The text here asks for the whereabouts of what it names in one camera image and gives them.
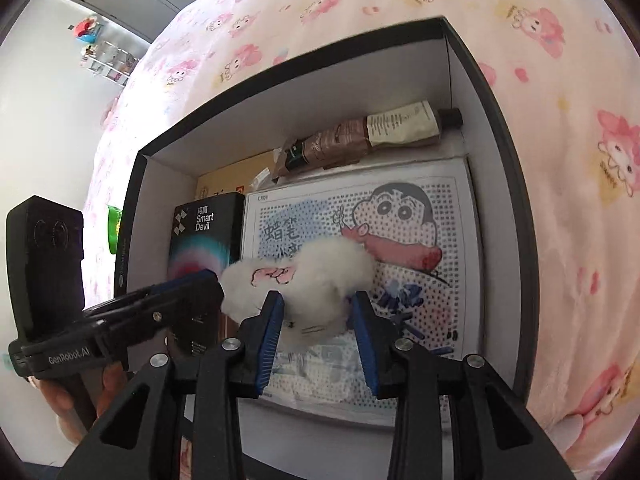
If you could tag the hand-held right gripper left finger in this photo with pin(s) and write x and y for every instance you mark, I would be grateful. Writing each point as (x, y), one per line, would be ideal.
(267, 342)

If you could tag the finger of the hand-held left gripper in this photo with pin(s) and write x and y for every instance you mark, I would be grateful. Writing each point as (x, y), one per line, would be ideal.
(190, 305)
(185, 278)

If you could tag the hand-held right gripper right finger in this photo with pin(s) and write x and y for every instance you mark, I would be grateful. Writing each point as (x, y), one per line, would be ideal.
(365, 347)

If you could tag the white fluffy plush toy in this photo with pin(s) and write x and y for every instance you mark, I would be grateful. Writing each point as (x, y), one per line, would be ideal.
(325, 270)

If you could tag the black cardboard box container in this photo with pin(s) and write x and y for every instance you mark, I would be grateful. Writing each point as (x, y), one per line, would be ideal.
(522, 285)

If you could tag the white shelf with small items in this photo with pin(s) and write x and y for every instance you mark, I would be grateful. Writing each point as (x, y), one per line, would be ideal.
(107, 60)

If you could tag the person's left hand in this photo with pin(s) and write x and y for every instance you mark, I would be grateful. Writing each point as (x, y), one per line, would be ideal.
(112, 385)

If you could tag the black rainbow print package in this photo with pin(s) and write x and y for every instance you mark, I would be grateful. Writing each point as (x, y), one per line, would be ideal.
(205, 225)

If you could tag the green plastic object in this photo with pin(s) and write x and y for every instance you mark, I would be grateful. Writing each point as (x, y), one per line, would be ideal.
(114, 230)

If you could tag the brown cardboard sheet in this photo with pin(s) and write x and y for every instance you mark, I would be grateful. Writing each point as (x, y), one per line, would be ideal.
(225, 180)

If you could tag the cartoon bead art kit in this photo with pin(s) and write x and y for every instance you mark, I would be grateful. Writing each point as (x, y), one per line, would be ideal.
(410, 220)

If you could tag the brown tube with beige label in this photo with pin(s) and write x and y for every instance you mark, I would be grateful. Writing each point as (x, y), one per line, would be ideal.
(350, 140)

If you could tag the red and blue toy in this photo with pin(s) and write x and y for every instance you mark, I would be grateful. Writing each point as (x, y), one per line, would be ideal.
(87, 27)

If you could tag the pink cartoon printed bedsheet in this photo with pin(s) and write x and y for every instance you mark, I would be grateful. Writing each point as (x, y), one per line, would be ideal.
(550, 110)

